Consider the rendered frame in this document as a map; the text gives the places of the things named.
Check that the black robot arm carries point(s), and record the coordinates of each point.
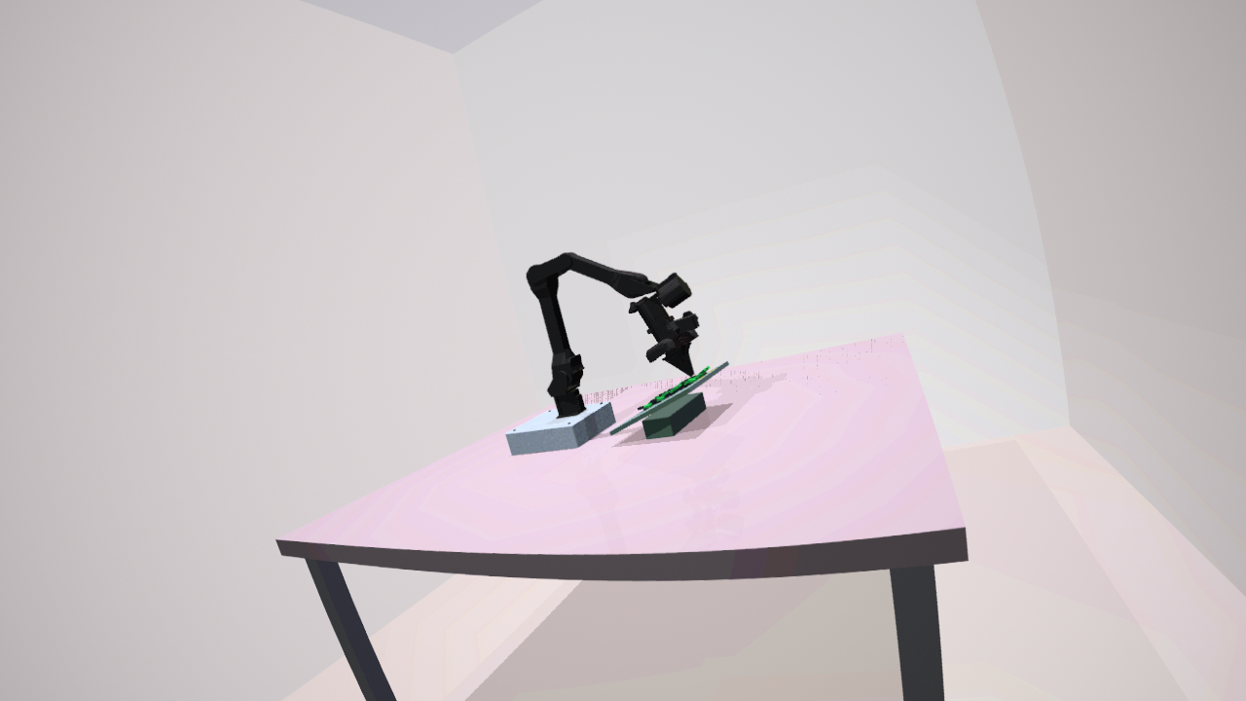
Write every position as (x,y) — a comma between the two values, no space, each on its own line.
(566,367)

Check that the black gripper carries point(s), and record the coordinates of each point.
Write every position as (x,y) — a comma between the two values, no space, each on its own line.
(676,350)

